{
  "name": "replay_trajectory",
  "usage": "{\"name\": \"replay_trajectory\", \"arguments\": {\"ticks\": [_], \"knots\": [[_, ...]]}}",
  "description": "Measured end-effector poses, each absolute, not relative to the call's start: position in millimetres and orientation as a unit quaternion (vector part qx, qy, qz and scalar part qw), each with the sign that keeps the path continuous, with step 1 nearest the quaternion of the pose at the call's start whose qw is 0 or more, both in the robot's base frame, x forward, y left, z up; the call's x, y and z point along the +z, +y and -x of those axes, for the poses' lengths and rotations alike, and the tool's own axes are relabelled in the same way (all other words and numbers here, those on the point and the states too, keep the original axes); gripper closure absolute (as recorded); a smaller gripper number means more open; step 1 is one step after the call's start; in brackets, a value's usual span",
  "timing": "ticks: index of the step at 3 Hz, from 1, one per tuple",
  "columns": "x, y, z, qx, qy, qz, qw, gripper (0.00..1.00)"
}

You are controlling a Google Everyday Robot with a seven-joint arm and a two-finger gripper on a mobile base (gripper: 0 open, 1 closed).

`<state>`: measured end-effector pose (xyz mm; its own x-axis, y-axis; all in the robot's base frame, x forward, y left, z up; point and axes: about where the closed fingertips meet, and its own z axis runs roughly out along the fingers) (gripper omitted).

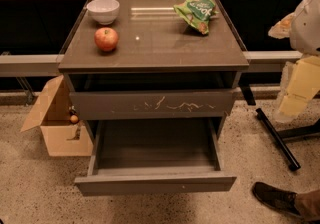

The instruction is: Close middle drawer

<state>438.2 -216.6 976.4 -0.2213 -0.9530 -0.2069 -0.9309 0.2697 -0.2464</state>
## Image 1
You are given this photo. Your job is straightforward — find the grey top drawer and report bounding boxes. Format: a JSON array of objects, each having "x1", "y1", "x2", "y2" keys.
[{"x1": 70, "y1": 90, "x2": 235, "y2": 120}]

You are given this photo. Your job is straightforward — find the brown trouser leg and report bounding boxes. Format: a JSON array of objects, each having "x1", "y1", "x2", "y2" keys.
[{"x1": 294, "y1": 190, "x2": 320, "y2": 221}]

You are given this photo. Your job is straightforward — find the open cardboard box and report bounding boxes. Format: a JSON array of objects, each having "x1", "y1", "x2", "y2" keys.
[{"x1": 21, "y1": 75, "x2": 93, "y2": 157}]

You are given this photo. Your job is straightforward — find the grey drawer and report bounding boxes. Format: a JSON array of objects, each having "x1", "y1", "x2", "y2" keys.
[
  {"x1": 75, "y1": 118, "x2": 236, "y2": 196},
  {"x1": 70, "y1": 90, "x2": 235, "y2": 120}
]

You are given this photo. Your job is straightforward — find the green snack bag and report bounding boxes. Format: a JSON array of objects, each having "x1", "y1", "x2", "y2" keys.
[{"x1": 173, "y1": 0, "x2": 217, "y2": 35}]

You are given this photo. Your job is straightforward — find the dark shoe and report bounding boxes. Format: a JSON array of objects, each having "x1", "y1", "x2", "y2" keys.
[{"x1": 252, "y1": 182, "x2": 301, "y2": 217}]

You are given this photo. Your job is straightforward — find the small orange ball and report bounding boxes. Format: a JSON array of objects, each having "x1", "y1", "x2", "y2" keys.
[{"x1": 70, "y1": 115, "x2": 79, "y2": 124}]

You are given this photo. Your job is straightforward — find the red apple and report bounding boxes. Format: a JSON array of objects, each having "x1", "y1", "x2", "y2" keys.
[{"x1": 94, "y1": 27, "x2": 119, "y2": 52}]

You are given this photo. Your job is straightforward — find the white ceramic bowl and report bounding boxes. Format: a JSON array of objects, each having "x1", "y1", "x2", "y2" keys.
[{"x1": 86, "y1": 0, "x2": 120, "y2": 25}]

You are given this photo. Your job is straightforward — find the grey drawer cabinet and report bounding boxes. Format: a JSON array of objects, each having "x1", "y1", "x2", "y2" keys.
[{"x1": 59, "y1": 0, "x2": 248, "y2": 131}]

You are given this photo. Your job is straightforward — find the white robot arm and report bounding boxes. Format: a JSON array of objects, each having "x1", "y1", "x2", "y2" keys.
[{"x1": 268, "y1": 0, "x2": 320, "y2": 123}]

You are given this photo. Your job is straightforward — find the black metal stand base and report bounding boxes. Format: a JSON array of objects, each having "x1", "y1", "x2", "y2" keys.
[{"x1": 236, "y1": 84, "x2": 319, "y2": 172}]

